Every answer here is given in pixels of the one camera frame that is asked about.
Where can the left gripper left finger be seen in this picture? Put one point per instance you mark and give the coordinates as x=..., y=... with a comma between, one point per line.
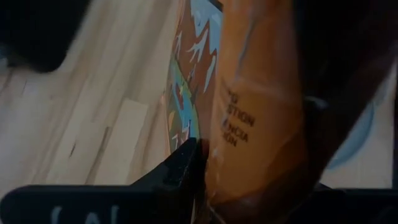
x=124, y=205

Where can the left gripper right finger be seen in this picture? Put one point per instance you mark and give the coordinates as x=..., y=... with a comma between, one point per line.
x=357, y=205

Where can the orange cereal box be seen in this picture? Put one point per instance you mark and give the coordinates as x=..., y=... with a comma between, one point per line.
x=258, y=93

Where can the grey round plate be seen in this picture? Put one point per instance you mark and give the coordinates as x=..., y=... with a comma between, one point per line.
x=357, y=143

